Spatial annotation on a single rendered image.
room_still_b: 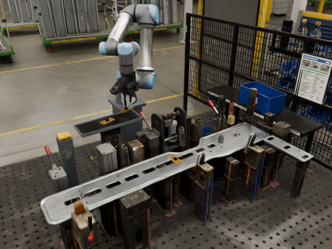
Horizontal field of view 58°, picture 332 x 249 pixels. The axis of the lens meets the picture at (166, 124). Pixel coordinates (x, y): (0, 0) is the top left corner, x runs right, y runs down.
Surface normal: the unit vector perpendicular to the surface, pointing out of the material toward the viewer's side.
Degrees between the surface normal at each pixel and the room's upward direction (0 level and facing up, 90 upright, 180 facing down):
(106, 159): 90
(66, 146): 90
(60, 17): 86
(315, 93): 90
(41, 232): 0
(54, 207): 0
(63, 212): 0
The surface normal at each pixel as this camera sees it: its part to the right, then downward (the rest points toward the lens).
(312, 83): -0.83, 0.26
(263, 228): 0.00, -0.88
